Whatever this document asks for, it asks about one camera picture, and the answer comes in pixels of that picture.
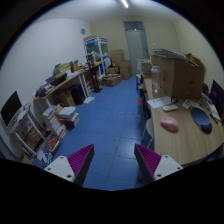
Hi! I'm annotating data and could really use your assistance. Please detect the ceiling light tube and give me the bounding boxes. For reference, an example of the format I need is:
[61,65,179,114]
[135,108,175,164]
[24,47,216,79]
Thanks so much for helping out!
[121,0,129,8]

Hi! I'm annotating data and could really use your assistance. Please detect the clear glass jar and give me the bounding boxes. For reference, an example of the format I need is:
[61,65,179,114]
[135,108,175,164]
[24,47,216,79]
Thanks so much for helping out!
[151,66,163,93]

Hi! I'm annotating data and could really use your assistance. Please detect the large cardboard box on desk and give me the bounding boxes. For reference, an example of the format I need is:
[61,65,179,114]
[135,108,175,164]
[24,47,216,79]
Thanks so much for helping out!
[151,49,204,99]

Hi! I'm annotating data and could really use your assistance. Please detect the grey door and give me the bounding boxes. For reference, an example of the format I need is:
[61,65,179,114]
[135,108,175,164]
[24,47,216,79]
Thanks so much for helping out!
[124,21,148,74]

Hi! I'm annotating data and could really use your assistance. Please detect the black tape roll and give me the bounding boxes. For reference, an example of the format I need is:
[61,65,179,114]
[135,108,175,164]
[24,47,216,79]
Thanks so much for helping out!
[171,97,178,103]

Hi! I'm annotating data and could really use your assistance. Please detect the black monitor on shelf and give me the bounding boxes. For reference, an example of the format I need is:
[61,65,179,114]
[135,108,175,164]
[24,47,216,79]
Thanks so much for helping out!
[1,92,22,127]

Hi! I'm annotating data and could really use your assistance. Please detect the stacked cardboard boxes by door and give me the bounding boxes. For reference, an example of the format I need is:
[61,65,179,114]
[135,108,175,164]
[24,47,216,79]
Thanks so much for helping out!
[110,50,132,80]

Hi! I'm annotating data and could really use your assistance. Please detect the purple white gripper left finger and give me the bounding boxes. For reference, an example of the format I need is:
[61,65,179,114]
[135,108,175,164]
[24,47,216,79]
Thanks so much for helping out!
[45,144,94,186]

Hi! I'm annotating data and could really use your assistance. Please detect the white metal shelf rack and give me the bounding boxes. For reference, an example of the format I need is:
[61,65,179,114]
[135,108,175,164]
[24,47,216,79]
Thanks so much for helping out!
[6,103,48,158]

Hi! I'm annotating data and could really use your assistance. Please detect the black laptop screen right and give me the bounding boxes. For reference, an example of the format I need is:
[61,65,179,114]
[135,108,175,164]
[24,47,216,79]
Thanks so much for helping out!
[209,81,224,114]

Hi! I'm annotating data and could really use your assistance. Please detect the wooden desk at left wall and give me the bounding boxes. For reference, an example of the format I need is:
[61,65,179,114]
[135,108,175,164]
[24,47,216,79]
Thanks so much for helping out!
[34,71,89,110]

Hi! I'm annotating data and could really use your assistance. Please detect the stack of books on floor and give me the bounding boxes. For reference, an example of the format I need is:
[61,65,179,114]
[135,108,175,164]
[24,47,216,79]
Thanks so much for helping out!
[59,106,79,129]

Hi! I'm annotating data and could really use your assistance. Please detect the open cardboard box on floor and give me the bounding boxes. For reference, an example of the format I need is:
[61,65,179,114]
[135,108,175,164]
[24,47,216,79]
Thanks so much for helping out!
[102,74,121,87]

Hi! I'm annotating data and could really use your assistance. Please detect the white calculator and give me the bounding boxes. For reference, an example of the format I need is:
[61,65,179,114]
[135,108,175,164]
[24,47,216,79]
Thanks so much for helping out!
[182,99,191,110]

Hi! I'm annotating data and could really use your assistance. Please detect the white remote control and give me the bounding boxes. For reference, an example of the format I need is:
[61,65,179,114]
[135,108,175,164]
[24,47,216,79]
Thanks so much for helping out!
[163,104,178,112]

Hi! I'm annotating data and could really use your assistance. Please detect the pink computer mouse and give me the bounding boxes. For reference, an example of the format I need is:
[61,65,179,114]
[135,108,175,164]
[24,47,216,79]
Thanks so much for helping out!
[160,116,179,132]

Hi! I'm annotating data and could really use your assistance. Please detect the white chair under desk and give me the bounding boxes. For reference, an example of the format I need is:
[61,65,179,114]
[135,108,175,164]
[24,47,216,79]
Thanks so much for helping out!
[143,119,154,147]

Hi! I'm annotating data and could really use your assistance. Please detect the white paper sheet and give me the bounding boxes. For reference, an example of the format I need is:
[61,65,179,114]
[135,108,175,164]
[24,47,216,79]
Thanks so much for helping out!
[147,96,171,109]

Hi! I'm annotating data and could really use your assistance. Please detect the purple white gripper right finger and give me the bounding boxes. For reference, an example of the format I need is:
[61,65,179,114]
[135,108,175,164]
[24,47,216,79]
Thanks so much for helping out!
[134,144,182,183]

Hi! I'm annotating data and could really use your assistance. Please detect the claw machine cabinet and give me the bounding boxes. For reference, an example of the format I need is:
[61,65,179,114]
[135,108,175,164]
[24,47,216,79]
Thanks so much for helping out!
[84,36,111,74]

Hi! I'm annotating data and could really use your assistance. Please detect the dark blue mouse pad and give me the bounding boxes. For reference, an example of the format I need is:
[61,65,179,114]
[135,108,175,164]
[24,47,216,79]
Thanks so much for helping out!
[191,108,212,134]

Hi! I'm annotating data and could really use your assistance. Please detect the round wall clock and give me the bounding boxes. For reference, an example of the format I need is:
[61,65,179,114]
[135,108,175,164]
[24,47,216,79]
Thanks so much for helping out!
[80,29,86,35]

